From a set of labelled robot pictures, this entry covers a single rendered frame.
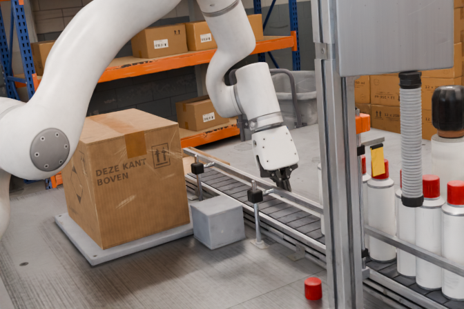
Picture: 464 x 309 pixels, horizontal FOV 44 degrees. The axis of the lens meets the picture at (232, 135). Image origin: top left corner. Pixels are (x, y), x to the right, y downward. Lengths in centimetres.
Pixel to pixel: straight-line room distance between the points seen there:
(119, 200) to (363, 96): 372
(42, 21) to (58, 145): 451
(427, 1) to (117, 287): 85
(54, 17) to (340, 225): 469
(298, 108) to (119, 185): 213
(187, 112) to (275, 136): 402
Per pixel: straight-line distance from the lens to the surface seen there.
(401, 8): 90
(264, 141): 139
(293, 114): 349
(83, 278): 138
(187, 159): 215
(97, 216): 142
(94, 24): 106
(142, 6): 107
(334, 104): 94
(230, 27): 129
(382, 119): 489
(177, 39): 519
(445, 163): 136
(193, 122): 536
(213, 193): 167
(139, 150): 142
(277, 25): 691
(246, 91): 141
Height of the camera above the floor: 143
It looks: 14 degrees down
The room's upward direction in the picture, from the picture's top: 6 degrees counter-clockwise
